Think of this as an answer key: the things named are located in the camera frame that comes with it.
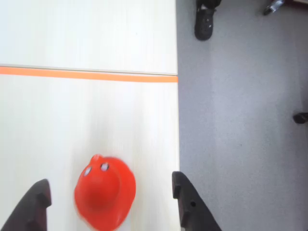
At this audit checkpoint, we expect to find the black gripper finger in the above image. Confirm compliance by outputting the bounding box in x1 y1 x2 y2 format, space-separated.
171 171 222 231
0 178 52 231

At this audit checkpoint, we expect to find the red rubber duck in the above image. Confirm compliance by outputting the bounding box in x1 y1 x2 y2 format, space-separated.
74 154 137 231

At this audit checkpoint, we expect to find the black chair caster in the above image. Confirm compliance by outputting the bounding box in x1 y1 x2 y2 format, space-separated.
293 112 308 125

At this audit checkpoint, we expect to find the orange tape strip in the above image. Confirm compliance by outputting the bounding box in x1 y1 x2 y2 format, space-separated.
0 66 179 84

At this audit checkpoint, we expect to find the black shoe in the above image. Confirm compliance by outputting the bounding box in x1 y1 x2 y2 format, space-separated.
194 0 222 41

